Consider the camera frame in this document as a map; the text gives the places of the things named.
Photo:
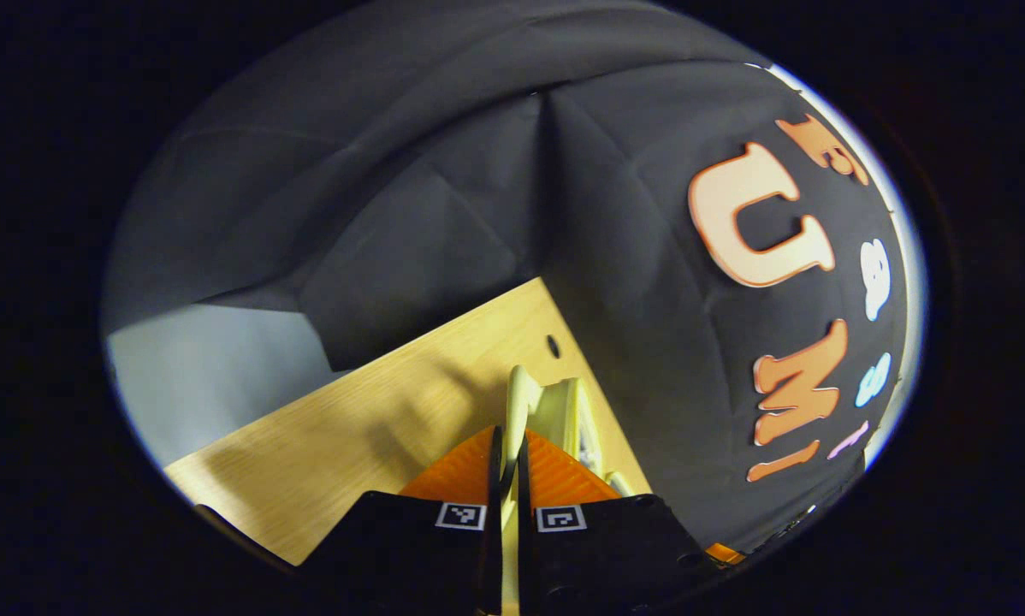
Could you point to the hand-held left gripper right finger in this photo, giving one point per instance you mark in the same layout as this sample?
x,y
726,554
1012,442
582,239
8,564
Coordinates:
x,y
527,556

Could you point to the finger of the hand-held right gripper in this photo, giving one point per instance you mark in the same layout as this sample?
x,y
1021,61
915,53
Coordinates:
x,y
725,554

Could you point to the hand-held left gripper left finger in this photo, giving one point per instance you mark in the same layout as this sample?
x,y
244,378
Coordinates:
x,y
491,556

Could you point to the pale yellow small suitcase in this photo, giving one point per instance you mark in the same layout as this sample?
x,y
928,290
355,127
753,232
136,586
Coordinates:
x,y
555,411

